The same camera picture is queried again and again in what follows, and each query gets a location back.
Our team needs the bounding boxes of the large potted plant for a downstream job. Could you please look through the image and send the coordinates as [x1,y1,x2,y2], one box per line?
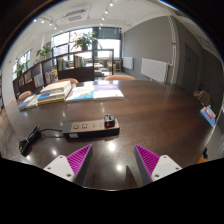
[71,31,98,52]

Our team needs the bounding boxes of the black wood-topped power strip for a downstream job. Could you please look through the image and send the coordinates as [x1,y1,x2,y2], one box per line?
[62,118,121,140]

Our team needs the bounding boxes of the orange-brown chair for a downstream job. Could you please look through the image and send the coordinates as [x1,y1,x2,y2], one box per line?
[57,77,80,85]
[104,74,137,82]
[17,90,33,101]

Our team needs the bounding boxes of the black power cord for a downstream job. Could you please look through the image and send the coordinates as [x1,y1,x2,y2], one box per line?
[18,125,64,157]

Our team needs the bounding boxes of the large white wall radiator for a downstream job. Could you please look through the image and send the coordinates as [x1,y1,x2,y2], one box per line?
[140,57,169,84]

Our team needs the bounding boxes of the medium potted plant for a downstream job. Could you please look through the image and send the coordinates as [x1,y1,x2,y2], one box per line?
[35,45,54,61]

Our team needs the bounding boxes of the thin blue book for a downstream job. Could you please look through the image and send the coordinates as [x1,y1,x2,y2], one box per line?
[17,93,40,111]

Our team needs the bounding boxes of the ceiling spot lights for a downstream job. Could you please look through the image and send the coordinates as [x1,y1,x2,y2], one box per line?
[32,1,115,32]

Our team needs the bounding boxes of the purple and white book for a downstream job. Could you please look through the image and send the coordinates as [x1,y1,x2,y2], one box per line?
[92,83,125,101]

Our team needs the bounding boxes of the blue-covered thick book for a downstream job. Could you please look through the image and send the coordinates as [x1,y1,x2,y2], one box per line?
[36,89,73,106]

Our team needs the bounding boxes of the far wooden tables and chairs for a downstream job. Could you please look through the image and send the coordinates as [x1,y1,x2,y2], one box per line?
[94,59,123,77]

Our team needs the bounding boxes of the small white wall radiator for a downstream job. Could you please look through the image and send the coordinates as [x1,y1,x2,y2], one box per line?
[122,56,135,71]

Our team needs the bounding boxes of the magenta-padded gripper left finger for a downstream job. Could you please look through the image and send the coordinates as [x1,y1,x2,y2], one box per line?
[43,143,94,187]

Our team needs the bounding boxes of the blue and red box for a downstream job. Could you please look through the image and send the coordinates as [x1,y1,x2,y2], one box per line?
[199,104,217,129]

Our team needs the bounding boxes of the ceiling air conditioner unit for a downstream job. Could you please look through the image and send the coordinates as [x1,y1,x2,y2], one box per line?
[64,9,90,24]

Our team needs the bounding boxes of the brown chair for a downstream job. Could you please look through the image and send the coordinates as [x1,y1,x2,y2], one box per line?
[192,89,212,108]

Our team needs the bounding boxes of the small potted plant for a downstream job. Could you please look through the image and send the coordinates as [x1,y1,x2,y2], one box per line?
[14,60,31,78]

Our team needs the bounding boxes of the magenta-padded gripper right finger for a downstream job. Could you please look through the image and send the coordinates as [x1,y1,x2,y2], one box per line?
[133,143,183,187]

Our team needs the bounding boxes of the dark wooden shelf unit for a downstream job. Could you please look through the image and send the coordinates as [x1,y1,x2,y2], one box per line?
[12,48,115,100]

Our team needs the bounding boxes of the grey door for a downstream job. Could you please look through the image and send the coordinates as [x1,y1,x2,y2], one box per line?
[182,42,201,97]

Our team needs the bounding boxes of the white vertical wall pipe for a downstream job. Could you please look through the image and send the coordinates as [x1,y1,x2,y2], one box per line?
[167,15,180,85]

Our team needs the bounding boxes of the white illustrated blue book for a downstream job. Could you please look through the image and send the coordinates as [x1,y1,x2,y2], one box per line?
[65,85,95,103]

